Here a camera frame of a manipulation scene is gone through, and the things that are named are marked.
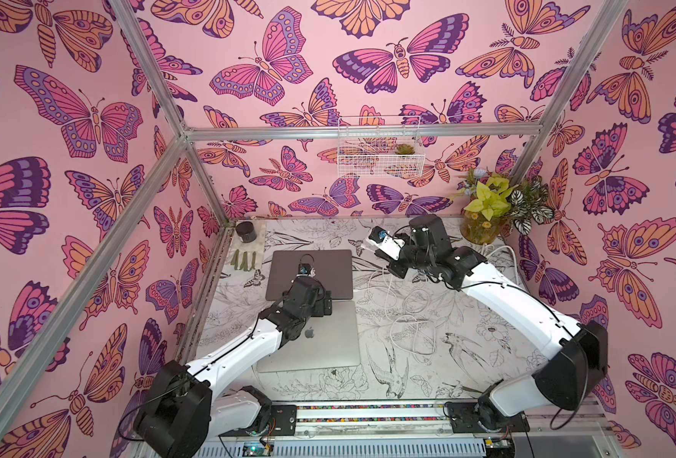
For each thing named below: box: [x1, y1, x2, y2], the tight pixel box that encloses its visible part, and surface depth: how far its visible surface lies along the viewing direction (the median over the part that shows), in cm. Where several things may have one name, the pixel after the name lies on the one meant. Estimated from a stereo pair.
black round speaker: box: [234, 220, 257, 244], surface depth 115 cm
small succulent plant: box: [395, 143, 416, 155], surface depth 94 cm
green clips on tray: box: [230, 249, 257, 272], surface depth 108 cm
